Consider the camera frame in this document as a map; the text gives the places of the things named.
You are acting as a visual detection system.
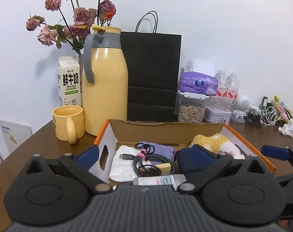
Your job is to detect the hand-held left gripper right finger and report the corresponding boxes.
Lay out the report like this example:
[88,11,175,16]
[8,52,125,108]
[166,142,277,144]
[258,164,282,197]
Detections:
[177,144,268,195]

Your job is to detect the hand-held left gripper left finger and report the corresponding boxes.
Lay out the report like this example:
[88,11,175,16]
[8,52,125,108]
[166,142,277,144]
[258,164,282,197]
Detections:
[26,144,113,195]

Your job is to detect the yellow and white plush toy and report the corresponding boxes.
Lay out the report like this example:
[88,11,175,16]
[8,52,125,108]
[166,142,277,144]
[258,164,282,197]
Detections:
[189,133,246,160]

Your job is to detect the navy blue pouch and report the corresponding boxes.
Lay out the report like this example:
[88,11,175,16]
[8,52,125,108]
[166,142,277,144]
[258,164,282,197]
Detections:
[177,147,218,180]

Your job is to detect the tan rectangular block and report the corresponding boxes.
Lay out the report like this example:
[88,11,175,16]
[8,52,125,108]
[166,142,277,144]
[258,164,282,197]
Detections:
[156,163,171,174]

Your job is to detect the purple cloth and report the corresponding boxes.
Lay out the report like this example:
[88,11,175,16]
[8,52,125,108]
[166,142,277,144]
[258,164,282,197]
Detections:
[138,141,175,162]

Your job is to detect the orange cardboard box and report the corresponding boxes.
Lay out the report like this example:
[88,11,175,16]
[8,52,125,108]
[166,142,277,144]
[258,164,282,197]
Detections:
[88,118,276,186]

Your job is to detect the black braided cable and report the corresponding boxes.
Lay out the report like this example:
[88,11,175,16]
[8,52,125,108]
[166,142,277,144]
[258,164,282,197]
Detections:
[119,143,176,177]

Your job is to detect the white tube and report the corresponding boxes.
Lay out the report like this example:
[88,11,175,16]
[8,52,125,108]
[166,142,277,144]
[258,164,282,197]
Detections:
[133,174,187,191]

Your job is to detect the crumpled white tissue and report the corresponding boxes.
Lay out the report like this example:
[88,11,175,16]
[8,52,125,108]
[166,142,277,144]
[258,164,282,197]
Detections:
[278,119,293,138]

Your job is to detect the white soft packet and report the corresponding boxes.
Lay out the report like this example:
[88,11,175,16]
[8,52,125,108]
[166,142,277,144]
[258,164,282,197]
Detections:
[109,145,138,182]

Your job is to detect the yellow mug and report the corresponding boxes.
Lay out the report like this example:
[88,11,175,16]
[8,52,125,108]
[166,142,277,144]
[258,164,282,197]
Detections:
[52,106,85,143]

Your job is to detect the printed tin box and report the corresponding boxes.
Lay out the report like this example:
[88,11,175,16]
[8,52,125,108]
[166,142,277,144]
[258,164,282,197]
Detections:
[203,106,232,124]

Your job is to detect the clear seed container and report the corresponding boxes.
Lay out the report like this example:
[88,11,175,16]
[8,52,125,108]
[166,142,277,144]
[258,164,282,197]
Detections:
[177,90,210,123]

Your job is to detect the white robot speaker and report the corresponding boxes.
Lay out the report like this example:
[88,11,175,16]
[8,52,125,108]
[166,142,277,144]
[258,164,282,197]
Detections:
[232,94,250,123]

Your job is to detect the yellow thermos jug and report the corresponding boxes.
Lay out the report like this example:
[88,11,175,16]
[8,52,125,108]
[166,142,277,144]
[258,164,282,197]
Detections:
[82,25,129,136]

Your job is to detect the purple tissue pack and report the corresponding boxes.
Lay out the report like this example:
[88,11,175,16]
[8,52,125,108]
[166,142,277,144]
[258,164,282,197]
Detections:
[180,59,219,96]

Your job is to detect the white milk carton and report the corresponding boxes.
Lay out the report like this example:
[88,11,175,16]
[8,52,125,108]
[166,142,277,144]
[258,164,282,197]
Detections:
[57,55,83,107]

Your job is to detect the white booklet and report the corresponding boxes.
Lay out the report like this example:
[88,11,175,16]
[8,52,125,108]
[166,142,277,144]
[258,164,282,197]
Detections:
[0,119,33,154]

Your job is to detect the purple flower vase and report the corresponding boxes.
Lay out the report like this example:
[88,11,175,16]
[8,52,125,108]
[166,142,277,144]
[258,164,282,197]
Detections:
[77,54,85,93]

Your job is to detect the black paper bag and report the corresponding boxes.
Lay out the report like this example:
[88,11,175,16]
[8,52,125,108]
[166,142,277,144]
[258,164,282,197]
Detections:
[120,11,182,122]

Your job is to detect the dried pink flowers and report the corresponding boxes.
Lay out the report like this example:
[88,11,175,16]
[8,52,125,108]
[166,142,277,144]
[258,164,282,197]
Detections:
[26,0,117,56]

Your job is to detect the white cable bundle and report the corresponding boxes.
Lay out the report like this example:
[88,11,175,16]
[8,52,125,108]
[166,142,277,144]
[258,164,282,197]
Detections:
[260,109,279,127]

